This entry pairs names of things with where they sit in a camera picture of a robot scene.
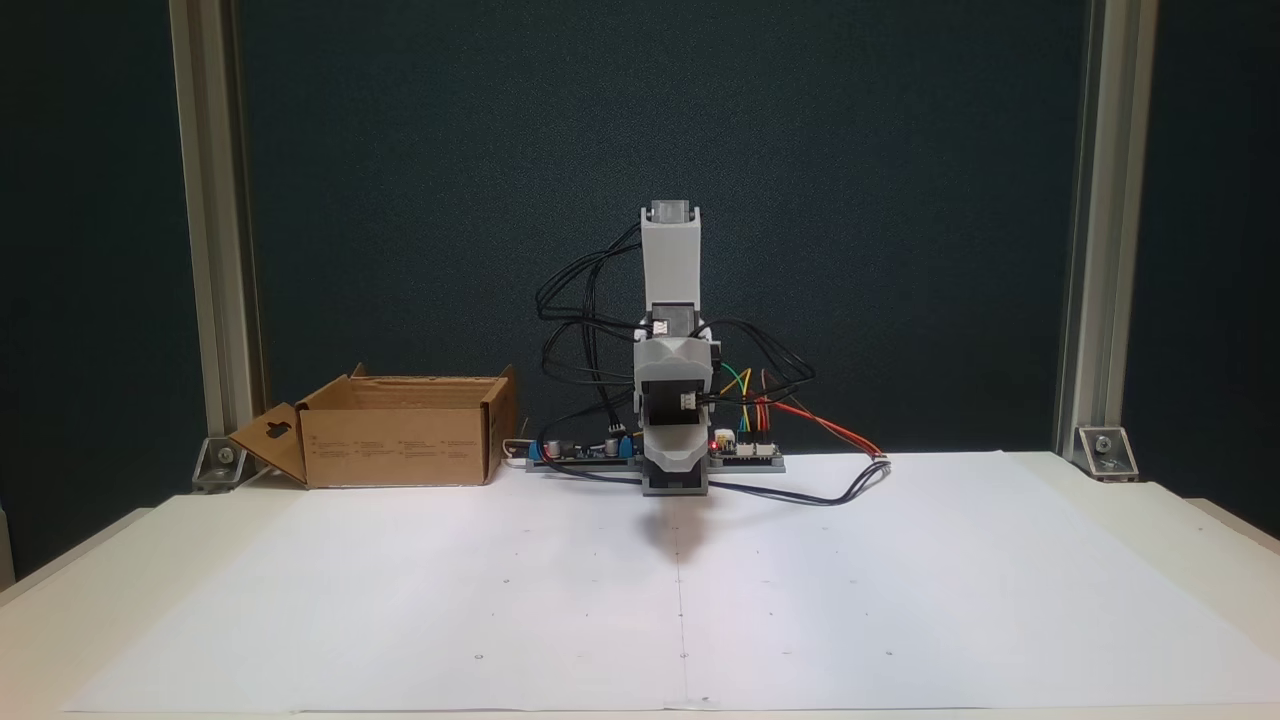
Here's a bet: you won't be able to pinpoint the red orange wire pair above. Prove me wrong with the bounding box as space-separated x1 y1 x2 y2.
765 395 887 461

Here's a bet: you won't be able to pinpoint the blue power circuit board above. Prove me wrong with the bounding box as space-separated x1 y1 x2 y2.
533 432 641 467

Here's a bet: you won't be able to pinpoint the yellow jumper wire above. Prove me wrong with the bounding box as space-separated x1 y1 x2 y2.
722 368 755 433

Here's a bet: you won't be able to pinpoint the grey mounting plate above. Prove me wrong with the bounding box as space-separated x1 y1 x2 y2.
525 455 787 474

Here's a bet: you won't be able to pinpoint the brown cardboard box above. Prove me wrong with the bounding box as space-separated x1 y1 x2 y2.
228 365 519 491

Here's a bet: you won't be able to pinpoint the green jumper wire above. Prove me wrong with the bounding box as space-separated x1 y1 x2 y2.
716 366 751 433

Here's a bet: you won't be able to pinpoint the motor controller circuit board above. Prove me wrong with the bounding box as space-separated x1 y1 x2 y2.
710 427 782 464

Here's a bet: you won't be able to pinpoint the aluminium frame post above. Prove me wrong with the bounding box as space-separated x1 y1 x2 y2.
1053 0 1161 457
168 0 267 443

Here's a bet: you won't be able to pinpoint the black looped motor cable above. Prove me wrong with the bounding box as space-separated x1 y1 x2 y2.
705 317 817 407
534 220 647 447

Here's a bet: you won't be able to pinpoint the black cable with white connector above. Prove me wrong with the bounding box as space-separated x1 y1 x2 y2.
543 453 892 508

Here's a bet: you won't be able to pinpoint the metal corner bracket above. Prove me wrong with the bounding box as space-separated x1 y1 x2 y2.
1075 425 1141 483
190 435 251 494

